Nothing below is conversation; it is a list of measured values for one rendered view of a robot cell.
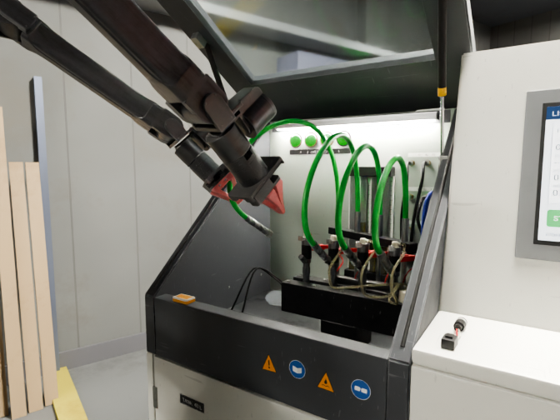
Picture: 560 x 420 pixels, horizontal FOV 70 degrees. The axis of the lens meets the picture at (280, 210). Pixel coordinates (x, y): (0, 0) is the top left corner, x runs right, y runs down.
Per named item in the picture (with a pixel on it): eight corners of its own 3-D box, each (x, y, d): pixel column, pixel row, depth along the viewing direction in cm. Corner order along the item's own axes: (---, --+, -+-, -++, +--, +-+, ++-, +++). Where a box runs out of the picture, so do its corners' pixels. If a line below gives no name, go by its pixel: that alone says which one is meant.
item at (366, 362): (156, 355, 106) (153, 297, 104) (168, 349, 110) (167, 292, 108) (384, 442, 72) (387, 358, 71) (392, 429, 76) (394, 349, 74)
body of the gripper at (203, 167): (224, 175, 107) (203, 155, 106) (229, 167, 97) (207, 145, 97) (207, 192, 106) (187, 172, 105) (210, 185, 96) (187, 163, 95)
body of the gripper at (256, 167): (287, 163, 72) (265, 132, 67) (255, 205, 67) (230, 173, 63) (262, 163, 76) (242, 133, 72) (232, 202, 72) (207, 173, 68)
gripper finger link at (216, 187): (247, 194, 107) (222, 170, 106) (252, 191, 100) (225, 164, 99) (229, 212, 105) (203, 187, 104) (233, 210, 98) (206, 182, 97)
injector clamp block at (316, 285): (281, 335, 109) (281, 281, 107) (299, 323, 117) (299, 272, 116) (406, 369, 91) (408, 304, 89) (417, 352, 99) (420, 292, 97)
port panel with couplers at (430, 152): (397, 247, 119) (401, 142, 116) (401, 245, 122) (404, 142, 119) (444, 252, 112) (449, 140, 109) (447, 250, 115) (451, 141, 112)
